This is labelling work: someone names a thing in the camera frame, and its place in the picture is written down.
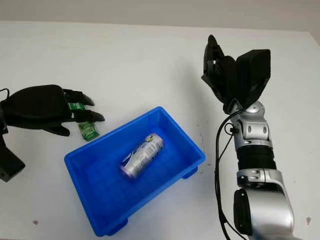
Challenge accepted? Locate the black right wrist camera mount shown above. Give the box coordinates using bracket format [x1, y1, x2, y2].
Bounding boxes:
[233, 49, 272, 110]

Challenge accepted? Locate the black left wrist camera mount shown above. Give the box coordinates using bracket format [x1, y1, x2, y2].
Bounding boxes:
[0, 104, 26, 183]

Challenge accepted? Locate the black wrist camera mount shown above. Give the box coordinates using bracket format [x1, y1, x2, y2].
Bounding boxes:
[233, 49, 272, 110]
[0, 104, 26, 183]

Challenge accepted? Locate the green toothpaste box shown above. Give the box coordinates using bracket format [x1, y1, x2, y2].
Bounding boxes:
[68, 101, 100, 142]

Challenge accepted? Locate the blue plastic tray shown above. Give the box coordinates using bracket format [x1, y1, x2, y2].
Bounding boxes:
[63, 106, 207, 238]

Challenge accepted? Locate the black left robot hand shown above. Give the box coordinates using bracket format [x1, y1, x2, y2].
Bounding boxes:
[1, 84, 106, 137]

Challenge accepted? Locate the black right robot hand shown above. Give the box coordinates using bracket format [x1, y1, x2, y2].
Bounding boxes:
[201, 34, 239, 115]

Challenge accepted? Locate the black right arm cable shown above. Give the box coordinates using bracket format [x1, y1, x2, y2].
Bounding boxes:
[214, 109, 247, 240]

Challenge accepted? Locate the purple silver drink can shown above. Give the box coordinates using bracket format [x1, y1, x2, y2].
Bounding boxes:
[119, 133, 166, 180]

